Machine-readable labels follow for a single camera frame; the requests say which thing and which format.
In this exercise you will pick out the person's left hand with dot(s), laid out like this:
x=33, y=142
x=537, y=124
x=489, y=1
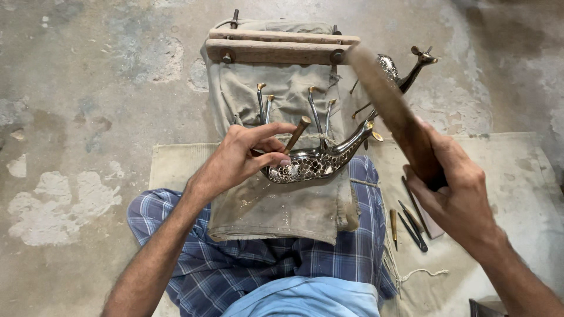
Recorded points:
x=220, y=165

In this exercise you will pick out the person's right hand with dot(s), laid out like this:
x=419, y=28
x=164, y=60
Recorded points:
x=467, y=198

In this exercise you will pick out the brass engraving chisel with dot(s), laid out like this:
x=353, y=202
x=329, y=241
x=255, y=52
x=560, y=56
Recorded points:
x=299, y=130

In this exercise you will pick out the wooden mallet stick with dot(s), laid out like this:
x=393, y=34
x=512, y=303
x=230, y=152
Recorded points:
x=387, y=101

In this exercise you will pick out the beige floor mat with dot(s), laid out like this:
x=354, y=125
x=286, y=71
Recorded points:
x=506, y=185

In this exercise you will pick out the white sharpening block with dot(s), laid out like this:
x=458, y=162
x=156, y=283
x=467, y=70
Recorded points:
x=432, y=227

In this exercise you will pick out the long dark steel chisel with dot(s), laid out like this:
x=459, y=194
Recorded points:
x=413, y=200

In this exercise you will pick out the beige cloth over block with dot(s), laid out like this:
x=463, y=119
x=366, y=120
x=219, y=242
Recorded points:
x=273, y=211

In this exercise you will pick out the blue plaid lungi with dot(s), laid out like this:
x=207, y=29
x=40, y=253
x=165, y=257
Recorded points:
x=211, y=264

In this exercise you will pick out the engraved silver deer figure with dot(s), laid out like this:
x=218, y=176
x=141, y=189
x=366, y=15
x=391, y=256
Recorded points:
x=326, y=163

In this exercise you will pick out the metal clamp bolt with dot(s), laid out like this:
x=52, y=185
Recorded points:
x=227, y=57
x=337, y=57

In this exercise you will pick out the dark box corner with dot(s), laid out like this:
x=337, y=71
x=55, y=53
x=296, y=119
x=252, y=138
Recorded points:
x=482, y=310

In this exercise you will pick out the thick wooden clamp bar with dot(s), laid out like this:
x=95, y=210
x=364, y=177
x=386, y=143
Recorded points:
x=277, y=52

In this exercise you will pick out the dark metal deer figure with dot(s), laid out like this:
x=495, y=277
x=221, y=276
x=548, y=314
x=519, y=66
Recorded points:
x=416, y=70

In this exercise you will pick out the thin wooden clamp bar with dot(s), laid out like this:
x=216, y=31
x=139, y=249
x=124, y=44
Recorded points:
x=282, y=36

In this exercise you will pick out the light blue shirt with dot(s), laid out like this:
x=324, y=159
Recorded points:
x=308, y=299

